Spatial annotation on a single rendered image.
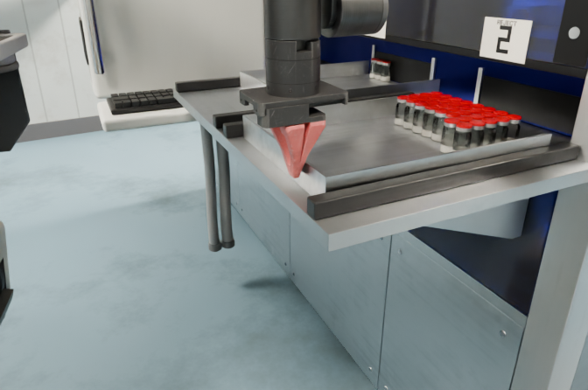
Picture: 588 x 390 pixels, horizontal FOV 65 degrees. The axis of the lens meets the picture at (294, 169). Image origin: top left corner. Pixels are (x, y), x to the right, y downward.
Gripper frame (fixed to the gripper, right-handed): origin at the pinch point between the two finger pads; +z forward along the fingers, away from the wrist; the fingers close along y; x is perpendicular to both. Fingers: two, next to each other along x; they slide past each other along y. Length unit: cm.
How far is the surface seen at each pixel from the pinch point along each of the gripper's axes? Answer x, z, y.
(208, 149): 99, 34, 15
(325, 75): 54, 3, 34
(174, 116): 66, 12, -1
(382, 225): -11.0, 2.7, 4.7
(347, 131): 15.1, 2.6, 16.5
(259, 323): 75, 92, 21
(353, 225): -10.4, 2.2, 1.6
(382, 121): 17.5, 2.7, 24.9
